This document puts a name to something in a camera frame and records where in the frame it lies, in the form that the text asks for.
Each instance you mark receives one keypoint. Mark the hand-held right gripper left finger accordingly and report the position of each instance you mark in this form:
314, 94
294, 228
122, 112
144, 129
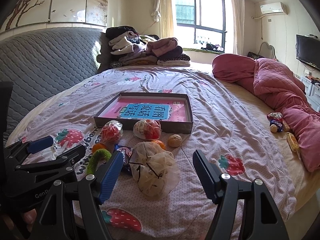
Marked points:
110, 175

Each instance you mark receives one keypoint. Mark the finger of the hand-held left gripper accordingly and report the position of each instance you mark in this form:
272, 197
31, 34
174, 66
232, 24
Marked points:
40, 144
72, 152

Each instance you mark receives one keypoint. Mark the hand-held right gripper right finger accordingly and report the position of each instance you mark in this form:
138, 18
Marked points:
203, 171

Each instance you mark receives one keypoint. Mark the green fluffy scrunchie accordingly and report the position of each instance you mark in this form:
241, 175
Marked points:
96, 155

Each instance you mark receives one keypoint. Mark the blue cookie packet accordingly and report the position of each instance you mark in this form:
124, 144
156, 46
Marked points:
126, 155

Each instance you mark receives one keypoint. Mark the orange tangerine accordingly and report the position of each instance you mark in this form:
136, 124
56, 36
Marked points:
160, 145
98, 148

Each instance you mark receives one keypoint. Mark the walnut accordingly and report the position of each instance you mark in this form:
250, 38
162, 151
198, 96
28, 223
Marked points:
175, 140

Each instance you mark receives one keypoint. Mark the beige mesh pouch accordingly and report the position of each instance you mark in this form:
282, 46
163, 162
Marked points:
155, 175

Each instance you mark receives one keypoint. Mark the shallow grey cardboard box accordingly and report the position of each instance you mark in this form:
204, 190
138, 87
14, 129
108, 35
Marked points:
175, 127

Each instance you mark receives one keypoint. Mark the person's left hand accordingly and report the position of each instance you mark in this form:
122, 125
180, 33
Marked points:
30, 217

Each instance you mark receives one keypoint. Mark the strawberry print bed cover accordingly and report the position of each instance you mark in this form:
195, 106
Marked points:
212, 130

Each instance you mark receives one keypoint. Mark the pink and blue book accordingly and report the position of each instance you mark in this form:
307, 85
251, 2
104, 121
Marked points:
147, 111

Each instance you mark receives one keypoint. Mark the grey quilted headboard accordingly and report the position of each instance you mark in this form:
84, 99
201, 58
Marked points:
50, 62

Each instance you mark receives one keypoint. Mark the cream bed sheet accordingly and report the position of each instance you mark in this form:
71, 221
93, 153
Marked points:
250, 100

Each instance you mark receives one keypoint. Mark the red and white snack packet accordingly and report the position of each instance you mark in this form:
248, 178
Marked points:
274, 117

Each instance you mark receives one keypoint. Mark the yellow snack packet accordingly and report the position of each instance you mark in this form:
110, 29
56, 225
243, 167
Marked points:
293, 142

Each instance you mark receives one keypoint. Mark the pink quilted blanket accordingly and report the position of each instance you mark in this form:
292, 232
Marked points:
275, 80

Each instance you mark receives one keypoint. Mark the green windowsill mat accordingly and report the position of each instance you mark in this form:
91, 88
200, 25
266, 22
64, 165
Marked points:
192, 50

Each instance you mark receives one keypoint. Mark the dark crumpled cloth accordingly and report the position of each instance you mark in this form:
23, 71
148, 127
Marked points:
212, 47

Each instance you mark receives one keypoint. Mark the dark patterned cushion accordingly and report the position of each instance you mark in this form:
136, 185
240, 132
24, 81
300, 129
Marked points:
255, 55

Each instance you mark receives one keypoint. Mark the pile of folded clothes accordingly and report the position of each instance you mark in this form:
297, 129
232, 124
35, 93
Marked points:
150, 47

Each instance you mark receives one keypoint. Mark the white cabinet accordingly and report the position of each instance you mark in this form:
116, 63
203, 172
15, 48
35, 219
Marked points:
312, 87

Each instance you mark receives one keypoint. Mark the white curved chair back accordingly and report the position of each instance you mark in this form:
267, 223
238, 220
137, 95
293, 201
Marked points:
268, 46

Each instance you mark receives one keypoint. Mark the cream curtain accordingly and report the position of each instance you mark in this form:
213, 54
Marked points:
236, 22
166, 10

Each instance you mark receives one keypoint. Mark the dark framed window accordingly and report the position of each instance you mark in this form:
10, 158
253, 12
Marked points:
200, 12

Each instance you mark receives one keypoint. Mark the black television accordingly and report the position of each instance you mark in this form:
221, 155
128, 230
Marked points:
307, 50

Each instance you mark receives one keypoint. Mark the white knotted curtain tassel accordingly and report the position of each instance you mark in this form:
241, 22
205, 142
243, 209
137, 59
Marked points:
156, 15

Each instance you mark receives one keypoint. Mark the white air conditioner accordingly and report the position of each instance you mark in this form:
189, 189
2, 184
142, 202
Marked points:
273, 8

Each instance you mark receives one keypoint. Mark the floral wall mural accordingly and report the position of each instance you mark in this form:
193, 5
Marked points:
70, 2

